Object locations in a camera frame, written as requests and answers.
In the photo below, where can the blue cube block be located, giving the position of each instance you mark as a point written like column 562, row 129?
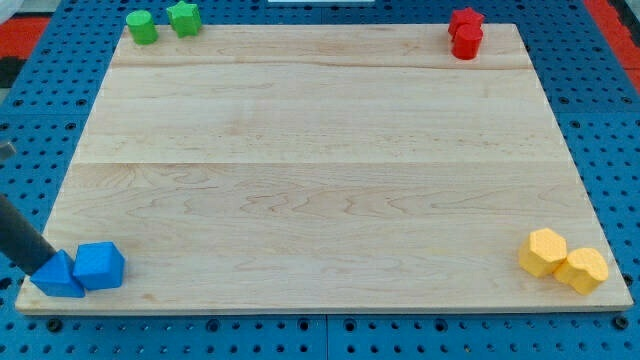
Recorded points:
column 99, row 266

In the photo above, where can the blue triangle block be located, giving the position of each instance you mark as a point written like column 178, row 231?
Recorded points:
column 55, row 278

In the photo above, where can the light wooden board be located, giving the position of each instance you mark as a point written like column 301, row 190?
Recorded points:
column 336, row 169

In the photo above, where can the red cylinder block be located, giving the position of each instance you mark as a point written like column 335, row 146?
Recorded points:
column 466, row 41

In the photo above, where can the green star block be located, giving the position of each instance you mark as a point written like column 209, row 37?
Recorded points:
column 184, row 18

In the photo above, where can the red star block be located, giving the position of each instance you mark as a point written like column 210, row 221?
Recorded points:
column 466, row 16

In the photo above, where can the yellow hexagon block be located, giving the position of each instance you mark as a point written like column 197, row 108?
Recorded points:
column 542, row 252

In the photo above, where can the green cylinder block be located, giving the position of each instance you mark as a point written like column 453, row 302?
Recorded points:
column 141, row 27

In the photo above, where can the yellow heart block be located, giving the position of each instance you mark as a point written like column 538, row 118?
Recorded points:
column 584, row 270

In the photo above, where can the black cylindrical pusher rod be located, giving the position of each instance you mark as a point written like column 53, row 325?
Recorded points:
column 21, row 242

